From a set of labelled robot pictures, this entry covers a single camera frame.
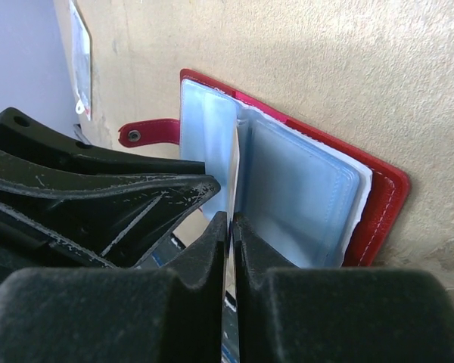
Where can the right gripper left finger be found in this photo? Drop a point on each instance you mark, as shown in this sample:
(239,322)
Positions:
(96,314)

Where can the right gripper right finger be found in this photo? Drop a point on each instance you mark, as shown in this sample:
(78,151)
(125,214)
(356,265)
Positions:
(291,314)

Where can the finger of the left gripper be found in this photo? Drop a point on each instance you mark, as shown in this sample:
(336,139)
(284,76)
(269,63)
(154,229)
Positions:
(93,220)
(23,137)

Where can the red card holder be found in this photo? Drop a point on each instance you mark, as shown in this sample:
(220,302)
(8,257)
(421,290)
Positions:
(319,201)

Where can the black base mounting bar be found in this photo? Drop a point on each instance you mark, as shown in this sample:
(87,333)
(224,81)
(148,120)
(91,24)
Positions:
(199,296)

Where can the silver foil packet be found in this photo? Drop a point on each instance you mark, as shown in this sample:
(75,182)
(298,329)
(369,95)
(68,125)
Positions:
(81,62)

